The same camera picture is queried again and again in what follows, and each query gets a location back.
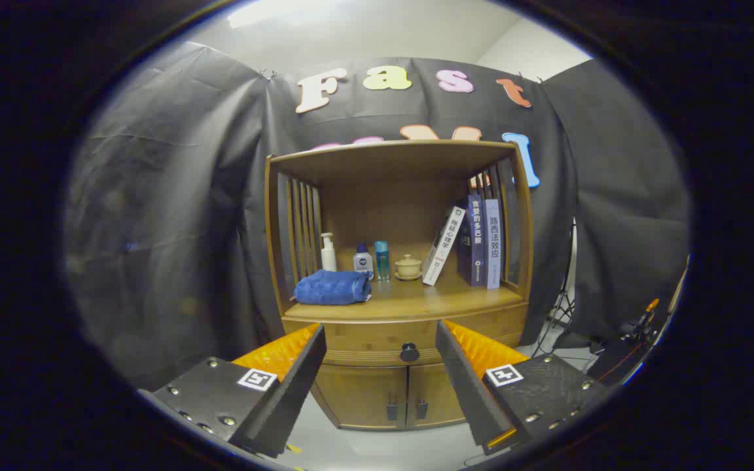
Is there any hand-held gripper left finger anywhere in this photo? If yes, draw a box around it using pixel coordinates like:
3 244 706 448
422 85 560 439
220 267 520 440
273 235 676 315
138 322 327 459

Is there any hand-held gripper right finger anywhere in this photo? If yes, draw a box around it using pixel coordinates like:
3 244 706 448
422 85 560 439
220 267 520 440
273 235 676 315
435 319 610 456

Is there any wooden countertop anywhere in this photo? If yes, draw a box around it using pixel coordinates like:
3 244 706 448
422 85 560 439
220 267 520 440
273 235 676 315
283 278 527 323

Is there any wooden cabinet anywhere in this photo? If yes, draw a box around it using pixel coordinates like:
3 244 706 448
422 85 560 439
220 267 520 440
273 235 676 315
264 139 535 431

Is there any blue folded towel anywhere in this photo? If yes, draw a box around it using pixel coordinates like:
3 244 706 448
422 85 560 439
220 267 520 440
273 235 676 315
294 270 374 306

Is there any black tripod stand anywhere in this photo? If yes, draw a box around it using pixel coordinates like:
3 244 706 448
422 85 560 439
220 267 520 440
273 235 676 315
534 219 577 357

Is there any white pump bottle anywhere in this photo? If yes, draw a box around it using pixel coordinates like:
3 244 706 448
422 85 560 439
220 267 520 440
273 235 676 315
320 232 338 273

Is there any beige lidded teacup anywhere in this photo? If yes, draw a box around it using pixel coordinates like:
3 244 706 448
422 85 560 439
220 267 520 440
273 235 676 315
394 254 423 282

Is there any black book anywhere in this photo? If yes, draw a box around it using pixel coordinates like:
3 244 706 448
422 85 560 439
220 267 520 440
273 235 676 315
456 201 473 283

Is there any small white blue-capped bottle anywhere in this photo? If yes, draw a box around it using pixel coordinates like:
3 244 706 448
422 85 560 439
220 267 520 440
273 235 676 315
353 243 375 279

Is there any white book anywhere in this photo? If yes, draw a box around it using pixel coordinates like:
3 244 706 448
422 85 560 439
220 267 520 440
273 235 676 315
422 206 467 287

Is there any light purple book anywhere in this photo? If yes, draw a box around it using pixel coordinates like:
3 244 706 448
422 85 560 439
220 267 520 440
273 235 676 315
483 198 502 290

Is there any dark blue book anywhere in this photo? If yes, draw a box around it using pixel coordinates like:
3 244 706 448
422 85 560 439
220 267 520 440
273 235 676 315
467 193 486 287

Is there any clear blue bottle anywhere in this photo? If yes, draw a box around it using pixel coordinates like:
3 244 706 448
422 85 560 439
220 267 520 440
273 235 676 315
374 240 391 283

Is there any black equipment with orange clip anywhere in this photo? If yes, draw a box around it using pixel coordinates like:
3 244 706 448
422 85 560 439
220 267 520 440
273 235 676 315
618 298 662 342

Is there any red cable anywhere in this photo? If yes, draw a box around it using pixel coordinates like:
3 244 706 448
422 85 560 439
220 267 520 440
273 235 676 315
596 340 646 383

